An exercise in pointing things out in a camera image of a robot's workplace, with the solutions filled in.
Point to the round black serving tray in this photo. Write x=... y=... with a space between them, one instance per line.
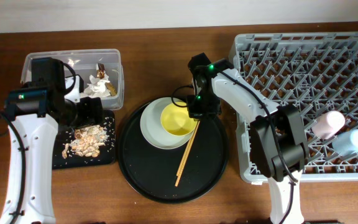
x=151 y=171

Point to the grey round plate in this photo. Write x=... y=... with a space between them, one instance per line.
x=152 y=129

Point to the clear plastic waste bin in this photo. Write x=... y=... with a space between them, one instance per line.
x=84 y=63

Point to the food scraps and rice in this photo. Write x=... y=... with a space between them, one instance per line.
x=87 y=142

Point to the yellow bowl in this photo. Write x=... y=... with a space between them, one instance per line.
x=175 y=119

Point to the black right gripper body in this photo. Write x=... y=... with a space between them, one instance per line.
x=202 y=104

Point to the brown wrapper scrap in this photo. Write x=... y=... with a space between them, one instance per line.
x=103 y=77

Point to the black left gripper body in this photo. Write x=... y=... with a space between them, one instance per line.
x=84 y=113

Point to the pink cup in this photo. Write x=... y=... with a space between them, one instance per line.
x=328 y=124

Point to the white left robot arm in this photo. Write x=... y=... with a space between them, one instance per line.
x=34 y=114

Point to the light blue cup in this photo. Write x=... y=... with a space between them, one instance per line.
x=346 y=143

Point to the wooden chopstick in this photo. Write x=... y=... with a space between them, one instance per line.
x=187 y=149
x=179 y=177

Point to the black rectangular tray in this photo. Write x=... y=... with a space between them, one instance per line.
x=106 y=156

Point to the white tissue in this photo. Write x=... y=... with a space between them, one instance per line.
x=97 y=88

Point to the grey dishwasher rack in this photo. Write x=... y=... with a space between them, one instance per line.
x=316 y=72

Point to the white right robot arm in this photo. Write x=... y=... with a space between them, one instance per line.
x=278 y=144

